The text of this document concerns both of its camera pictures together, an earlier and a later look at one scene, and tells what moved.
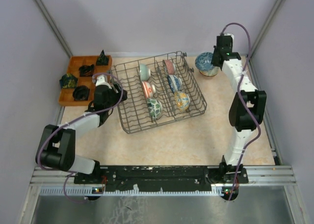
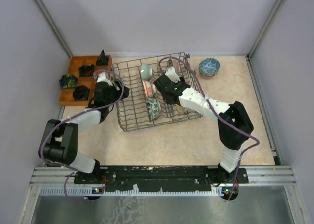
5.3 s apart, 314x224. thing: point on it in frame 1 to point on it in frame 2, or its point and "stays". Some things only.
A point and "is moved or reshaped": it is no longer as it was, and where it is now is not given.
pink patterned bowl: x=171 y=67 to x=176 y=66
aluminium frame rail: x=270 y=175 stays
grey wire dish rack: x=160 y=89 stays
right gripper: x=214 y=51 to x=177 y=82
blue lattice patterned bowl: x=203 y=61 is moved or reshaped
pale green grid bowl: x=145 y=72 stays
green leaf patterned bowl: x=155 y=108 stays
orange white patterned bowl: x=148 y=89 stays
